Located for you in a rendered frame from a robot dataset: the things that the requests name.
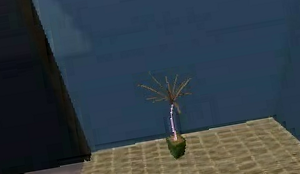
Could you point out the black tall cabinet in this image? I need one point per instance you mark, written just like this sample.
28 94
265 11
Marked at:
7 92

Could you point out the brown houseplant in green pot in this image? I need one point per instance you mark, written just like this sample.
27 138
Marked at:
177 146

